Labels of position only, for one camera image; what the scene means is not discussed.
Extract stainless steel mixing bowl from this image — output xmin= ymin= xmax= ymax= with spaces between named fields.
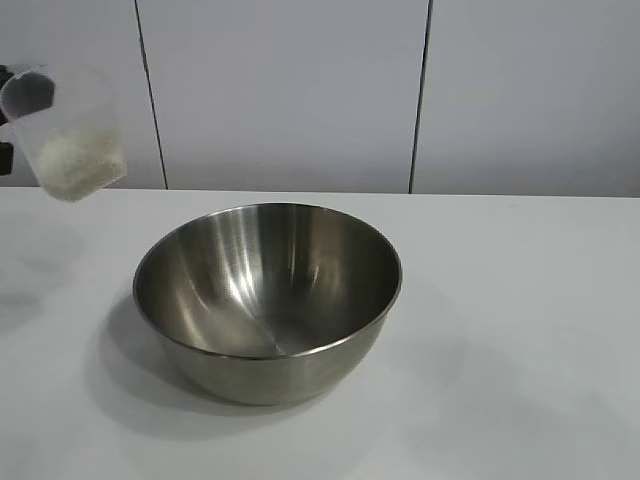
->
xmin=132 ymin=202 xmax=404 ymax=406

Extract clear plastic measuring cup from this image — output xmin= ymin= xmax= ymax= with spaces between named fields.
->
xmin=0 ymin=64 xmax=129 ymax=204

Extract white rice grains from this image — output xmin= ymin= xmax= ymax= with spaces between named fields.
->
xmin=37 ymin=127 xmax=126 ymax=204

